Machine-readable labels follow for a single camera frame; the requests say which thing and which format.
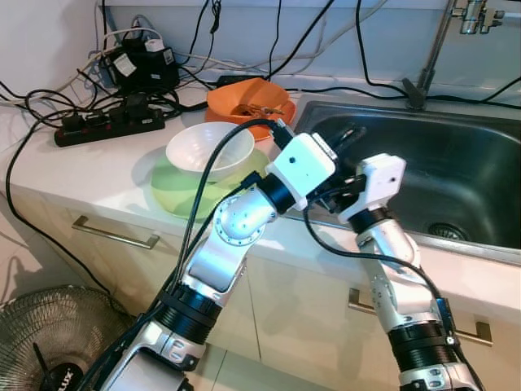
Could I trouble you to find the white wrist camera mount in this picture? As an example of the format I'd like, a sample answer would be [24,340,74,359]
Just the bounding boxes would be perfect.
[266,133,337,214]
[338,155,407,229]

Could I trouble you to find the metal sink faucet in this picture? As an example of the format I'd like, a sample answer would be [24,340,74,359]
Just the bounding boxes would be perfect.
[405,0,510,111]

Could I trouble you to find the grey metal floor fan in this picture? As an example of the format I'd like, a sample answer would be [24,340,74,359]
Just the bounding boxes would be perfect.
[0,285,131,391]

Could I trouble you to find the stainless steel kitchen sink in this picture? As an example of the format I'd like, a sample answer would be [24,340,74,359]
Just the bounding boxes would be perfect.
[277,91,521,266]

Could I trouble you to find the black power cable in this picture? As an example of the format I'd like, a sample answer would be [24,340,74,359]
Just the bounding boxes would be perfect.
[355,0,521,107]

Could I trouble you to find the white bowl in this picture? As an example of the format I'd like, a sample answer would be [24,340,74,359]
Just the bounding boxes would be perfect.
[165,122,256,184]

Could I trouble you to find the brown food scraps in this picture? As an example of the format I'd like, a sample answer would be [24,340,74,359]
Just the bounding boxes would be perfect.
[236,102,286,116]

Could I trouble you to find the light green plate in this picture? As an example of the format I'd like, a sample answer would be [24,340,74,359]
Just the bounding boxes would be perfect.
[149,151,274,221]

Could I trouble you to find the orange plastic bowl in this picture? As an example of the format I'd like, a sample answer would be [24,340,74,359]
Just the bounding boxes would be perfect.
[206,77,292,130]

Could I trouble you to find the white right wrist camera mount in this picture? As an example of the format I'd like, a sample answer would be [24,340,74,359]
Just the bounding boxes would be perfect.
[338,155,407,229]

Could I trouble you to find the black power adapter box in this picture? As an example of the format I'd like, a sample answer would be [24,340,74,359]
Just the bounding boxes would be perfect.
[106,37,180,92]

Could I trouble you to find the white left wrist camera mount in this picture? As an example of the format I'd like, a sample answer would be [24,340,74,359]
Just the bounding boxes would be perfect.
[266,133,337,214]

